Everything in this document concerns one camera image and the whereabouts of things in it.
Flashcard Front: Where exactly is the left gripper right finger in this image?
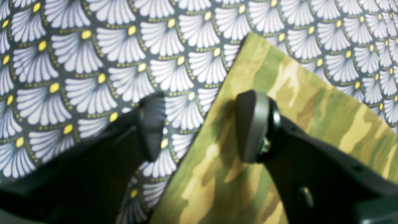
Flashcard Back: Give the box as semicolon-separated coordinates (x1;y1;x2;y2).
235;90;398;224

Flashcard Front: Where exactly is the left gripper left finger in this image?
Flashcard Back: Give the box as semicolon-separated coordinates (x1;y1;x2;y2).
1;92;166;224

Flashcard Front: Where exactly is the camouflage T-shirt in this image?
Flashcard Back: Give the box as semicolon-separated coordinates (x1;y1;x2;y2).
149;33;397;224

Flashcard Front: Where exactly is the purple fan-pattern table cloth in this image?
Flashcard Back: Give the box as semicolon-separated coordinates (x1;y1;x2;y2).
1;0;397;224

